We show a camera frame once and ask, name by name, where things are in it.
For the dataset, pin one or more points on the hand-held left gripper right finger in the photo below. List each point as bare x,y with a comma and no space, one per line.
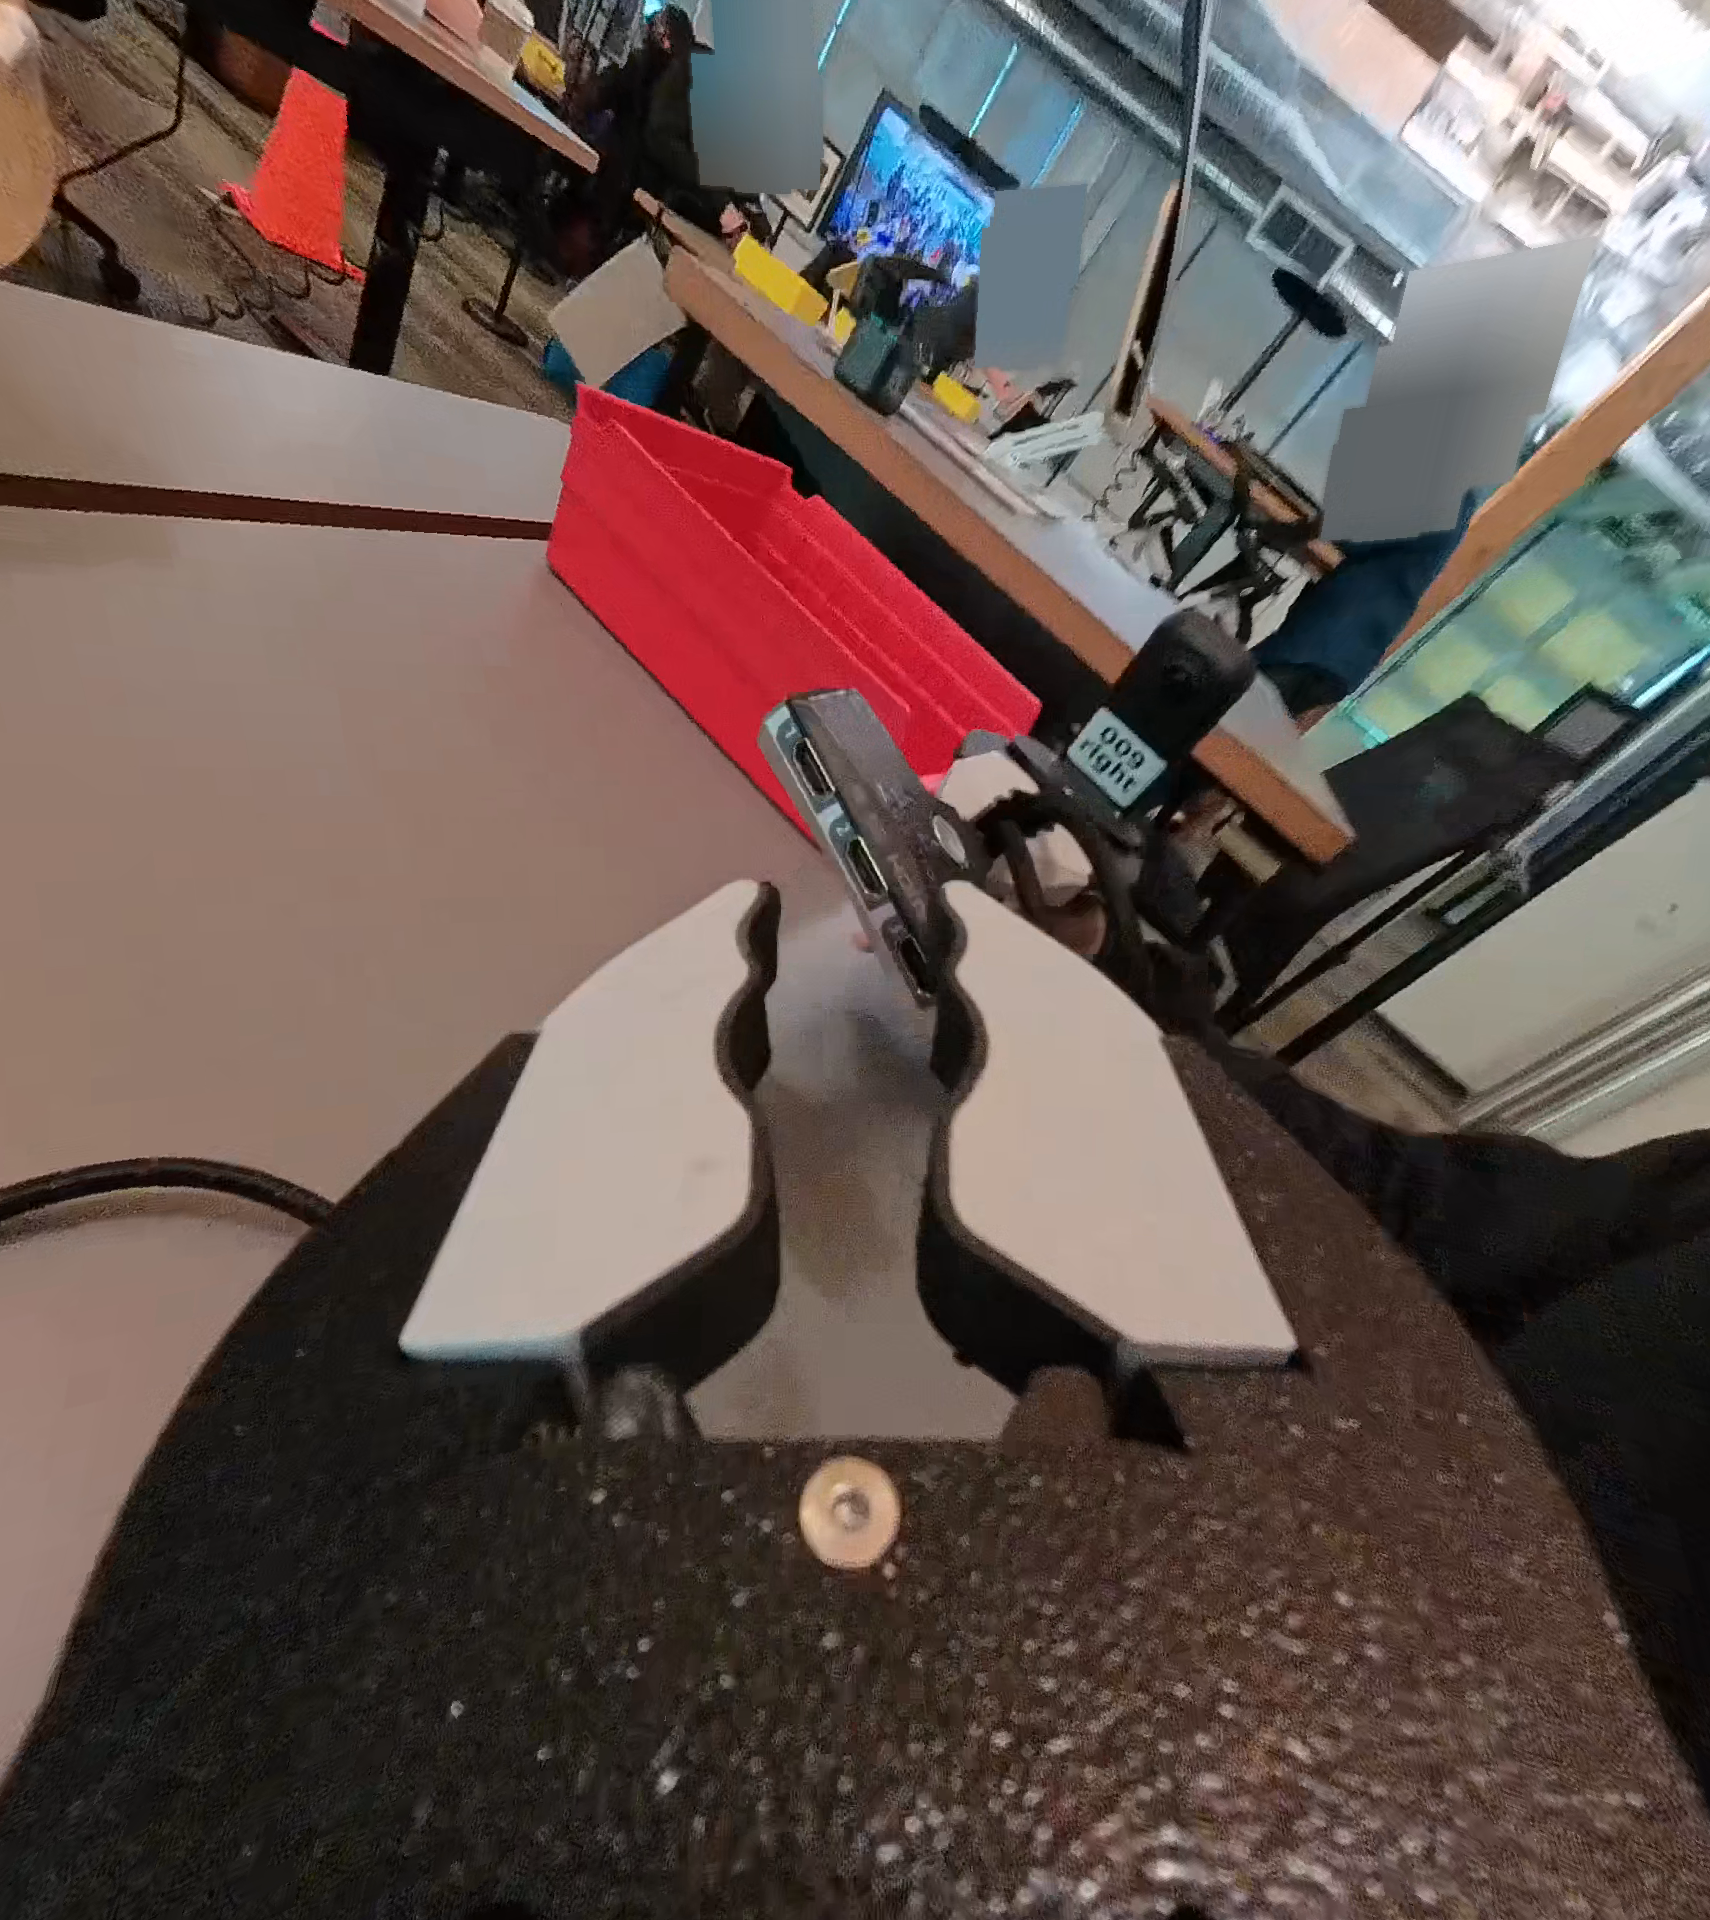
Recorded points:
1111,1187

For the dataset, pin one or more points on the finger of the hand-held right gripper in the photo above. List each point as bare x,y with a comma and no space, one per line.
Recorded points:
989,783

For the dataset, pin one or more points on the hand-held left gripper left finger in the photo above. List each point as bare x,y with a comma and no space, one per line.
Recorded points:
602,1169

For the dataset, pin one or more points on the silver black video switch box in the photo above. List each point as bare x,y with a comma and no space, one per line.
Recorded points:
869,812

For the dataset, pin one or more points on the red plastic bin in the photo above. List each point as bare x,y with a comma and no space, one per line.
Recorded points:
707,557

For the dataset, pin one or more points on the person's right forearm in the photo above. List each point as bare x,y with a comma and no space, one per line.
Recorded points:
1469,1199

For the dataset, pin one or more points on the grey desk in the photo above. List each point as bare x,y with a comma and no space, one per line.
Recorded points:
271,826

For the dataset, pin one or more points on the person's right hand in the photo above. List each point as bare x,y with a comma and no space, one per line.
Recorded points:
1054,859

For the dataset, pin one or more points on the yellow plastic bin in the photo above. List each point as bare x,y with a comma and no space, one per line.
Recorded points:
782,283
955,397

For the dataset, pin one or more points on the teal black device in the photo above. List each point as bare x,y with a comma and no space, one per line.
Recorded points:
878,367

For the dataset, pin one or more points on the wooden pillar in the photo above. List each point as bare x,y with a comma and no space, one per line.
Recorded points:
1591,437

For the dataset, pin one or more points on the television screen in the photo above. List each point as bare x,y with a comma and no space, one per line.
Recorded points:
915,196

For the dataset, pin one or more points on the person in black hoodie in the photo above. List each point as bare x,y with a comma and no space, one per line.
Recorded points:
1695,1499

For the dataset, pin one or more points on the grey table dark legs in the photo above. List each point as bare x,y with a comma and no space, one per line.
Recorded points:
496,91

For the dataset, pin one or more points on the orange traffic cone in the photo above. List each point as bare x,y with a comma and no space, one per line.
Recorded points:
300,182

